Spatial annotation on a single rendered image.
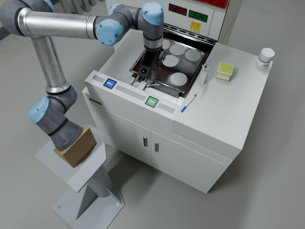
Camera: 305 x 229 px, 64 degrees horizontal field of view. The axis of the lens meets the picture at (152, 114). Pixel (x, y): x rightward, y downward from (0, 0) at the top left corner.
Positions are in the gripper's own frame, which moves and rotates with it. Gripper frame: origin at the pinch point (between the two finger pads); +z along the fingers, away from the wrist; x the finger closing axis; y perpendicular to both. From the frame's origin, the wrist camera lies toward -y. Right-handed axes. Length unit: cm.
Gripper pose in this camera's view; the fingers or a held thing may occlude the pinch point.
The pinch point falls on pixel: (150, 79)
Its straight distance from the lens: 111.4
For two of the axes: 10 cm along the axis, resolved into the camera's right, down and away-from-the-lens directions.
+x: -8.9, -4.0, 2.4
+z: 0.0, 5.1, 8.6
